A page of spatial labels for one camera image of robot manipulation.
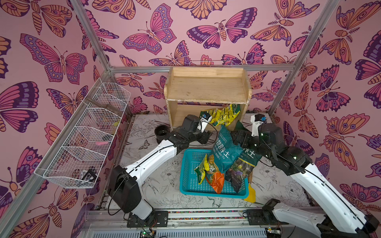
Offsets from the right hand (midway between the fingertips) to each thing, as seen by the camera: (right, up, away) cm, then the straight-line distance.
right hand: (236, 134), depth 67 cm
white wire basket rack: (-71, -10, -2) cm, 71 cm away
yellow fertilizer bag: (-14, -18, +11) cm, 25 cm away
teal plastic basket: (-21, -16, +24) cm, 36 cm away
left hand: (-11, +2, +12) cm, 16 cm away
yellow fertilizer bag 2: (-3, +9, +15) cm, 18 cm away
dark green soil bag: (+3, -20, +6) cm, 21 cm away
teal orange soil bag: (-4, -8, +3) cm, 10 cm away
